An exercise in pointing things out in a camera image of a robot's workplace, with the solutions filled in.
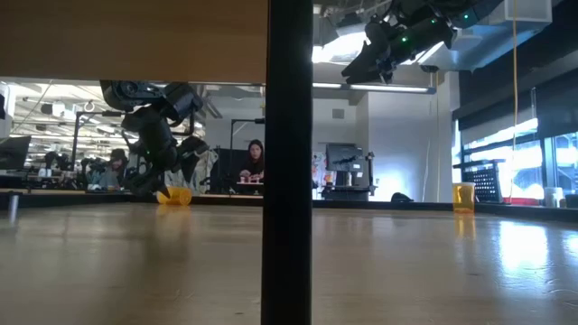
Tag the black background gantry frame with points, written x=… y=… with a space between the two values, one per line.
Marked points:
x=75 y=144
x=232 y=135

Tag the black partition panel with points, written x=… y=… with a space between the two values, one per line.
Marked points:
x=228 y=167

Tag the black shelf divider panel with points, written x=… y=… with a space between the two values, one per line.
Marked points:
x=286 y=162

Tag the black perforated crate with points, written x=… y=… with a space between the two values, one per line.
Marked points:
x=487 y=185

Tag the small grey metal post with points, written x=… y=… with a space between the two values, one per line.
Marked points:
x=13 y=207

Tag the grey hanging cover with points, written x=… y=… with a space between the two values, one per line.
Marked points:
x=213 y=167

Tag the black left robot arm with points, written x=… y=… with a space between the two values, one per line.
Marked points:
x=135 y=95

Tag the black aluminium table frame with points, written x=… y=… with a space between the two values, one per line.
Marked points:
x=519 y=210

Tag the grey wall vent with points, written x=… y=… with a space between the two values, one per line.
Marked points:
x=338 y=114

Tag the black cart base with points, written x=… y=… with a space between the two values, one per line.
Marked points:
x=347 y=193

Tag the fluorescent light tube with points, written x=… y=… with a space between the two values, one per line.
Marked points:
x=370 y=87

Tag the black dome-shaped object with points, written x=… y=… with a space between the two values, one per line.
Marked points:
x=401 y=197

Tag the white cup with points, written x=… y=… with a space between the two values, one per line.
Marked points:
x=553 y=197

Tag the black background robot arm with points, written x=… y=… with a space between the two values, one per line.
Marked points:
x=58 y=167

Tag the wooden tray with bottles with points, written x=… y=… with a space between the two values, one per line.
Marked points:
x=250 y=182

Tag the red flat box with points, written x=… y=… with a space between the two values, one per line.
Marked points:
x=521 y=201

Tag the person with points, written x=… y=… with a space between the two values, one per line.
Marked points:
x=115 y=169
x=254 y=162

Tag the black computer monitor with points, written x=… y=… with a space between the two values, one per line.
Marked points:
x=13 y=153

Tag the black monitor on stand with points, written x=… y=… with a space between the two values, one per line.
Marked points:
x=345 y=158

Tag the black container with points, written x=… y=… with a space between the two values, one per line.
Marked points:
x=572 y=201

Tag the black background stand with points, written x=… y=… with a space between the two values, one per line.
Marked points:
x=371 y=173

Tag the wooden shelf board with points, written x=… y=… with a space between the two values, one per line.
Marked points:
x=135 y=40

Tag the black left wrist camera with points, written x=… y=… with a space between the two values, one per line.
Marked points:
x=194 y=155

